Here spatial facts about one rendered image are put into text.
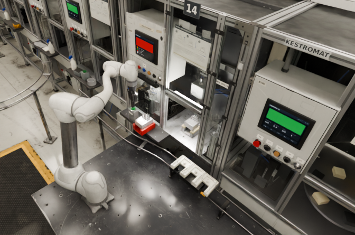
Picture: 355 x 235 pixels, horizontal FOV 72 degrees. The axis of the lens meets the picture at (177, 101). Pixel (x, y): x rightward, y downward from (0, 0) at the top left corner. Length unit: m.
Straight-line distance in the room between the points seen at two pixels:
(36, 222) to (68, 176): 1.07
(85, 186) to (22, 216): 1.24
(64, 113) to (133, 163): 0.86
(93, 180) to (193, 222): 0.77
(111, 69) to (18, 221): 1.77
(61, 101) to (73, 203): 0.83
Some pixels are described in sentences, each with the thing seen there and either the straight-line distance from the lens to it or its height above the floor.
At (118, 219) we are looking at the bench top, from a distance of 1.97.
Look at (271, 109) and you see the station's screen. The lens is 1.38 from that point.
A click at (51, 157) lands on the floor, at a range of 3.40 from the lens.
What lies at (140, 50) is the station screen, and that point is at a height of 1.59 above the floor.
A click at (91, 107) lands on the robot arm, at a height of 1.48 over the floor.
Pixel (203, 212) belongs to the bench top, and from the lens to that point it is 2.01.
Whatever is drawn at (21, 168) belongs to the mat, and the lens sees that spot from 3.40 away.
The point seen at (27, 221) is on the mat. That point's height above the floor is 0.01.
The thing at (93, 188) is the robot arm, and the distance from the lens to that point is 1.86.
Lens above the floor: 2.43
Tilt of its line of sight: 37 degrees down
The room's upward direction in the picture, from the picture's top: 5 degrees clockwise
